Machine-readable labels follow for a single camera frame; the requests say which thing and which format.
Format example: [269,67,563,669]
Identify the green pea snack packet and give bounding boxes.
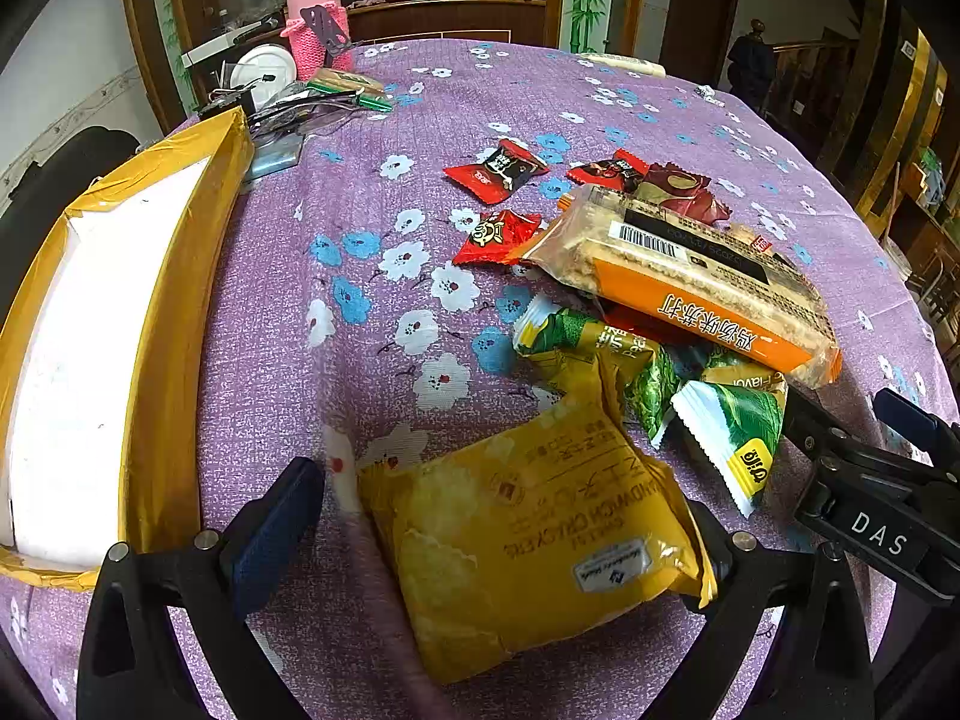
[670,351,789,518]

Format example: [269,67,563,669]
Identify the orange cracker pack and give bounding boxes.
[511,185,843,388]

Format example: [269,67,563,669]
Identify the dark red chocolate bar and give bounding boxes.
[635,163,732,226]

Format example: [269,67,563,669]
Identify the yellow sandwich cracker pack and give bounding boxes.
[358,358,718,684]

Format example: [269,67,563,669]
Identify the red black candy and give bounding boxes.
[566,148,649,193]
[444,138,550,206]

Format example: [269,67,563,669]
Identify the red cartoon candy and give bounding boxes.
[452,210,542,265]

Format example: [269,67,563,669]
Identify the dark statue figure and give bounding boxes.
[727,18,776,112]

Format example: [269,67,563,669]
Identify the yellow taped white box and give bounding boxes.
[2,107,254,592]

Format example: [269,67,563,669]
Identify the cream remote control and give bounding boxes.
[578,52,665,78]

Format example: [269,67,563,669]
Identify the blue card pouch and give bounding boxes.
[244,132,304,184]

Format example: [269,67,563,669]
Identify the round biscuit green pack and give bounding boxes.
[308,68,392,112]

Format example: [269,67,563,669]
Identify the eyeglasses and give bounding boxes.
[247,93,364,140]

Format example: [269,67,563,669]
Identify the small black device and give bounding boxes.
[199,86,256,121]

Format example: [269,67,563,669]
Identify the white round lidded container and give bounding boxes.
[224,44,298,110]

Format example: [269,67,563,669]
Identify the pink sleeved glass bottle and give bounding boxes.
[281,0,353,82]

